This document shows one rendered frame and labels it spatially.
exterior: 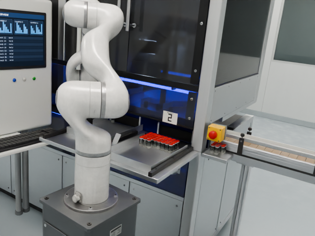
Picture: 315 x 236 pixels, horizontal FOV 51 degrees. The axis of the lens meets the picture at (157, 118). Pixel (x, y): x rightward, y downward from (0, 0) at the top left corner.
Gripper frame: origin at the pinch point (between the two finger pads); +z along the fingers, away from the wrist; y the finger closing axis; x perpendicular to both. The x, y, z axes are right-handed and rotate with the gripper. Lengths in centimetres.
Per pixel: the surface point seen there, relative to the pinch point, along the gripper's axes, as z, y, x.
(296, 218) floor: 95, -152, 101
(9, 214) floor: 94, -10, -84
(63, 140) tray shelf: 6.0, 14.6, -2.3
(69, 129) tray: 3.4, 6.0, -7.5
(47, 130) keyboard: 11.2, 0.7, -30.2
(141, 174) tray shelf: 6, 20, 48
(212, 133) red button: -6, -16, 63
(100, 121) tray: 5.8, -20.9, -8.8
